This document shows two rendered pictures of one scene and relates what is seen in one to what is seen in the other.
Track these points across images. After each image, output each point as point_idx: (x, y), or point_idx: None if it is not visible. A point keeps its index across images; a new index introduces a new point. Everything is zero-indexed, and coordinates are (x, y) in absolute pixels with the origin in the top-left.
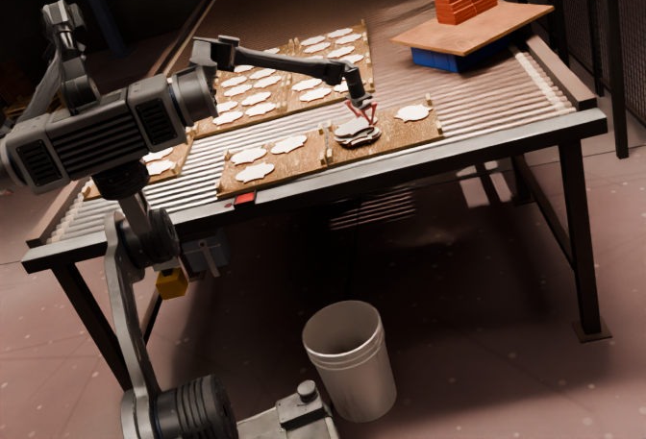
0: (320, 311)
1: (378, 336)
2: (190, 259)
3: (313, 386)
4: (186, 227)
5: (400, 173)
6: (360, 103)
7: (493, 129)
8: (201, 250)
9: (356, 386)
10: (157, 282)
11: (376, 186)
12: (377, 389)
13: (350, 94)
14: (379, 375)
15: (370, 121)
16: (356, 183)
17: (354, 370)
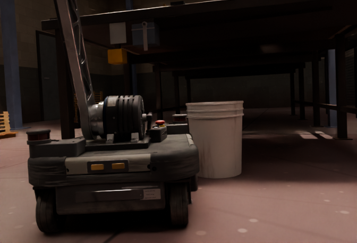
0: (202, 102)
1: (239, 106)
2: (134, 35)
3: (185, 114)
4: (138, 13)
5: None
6: None
7: None
8: (142, 29)
9: (214, 138)
10: (109, 49)
11: (261, 3)
12: (229, 149)
13: None
14: (233, 137)
15: None
16: (249, 0)
17: (216, 121)
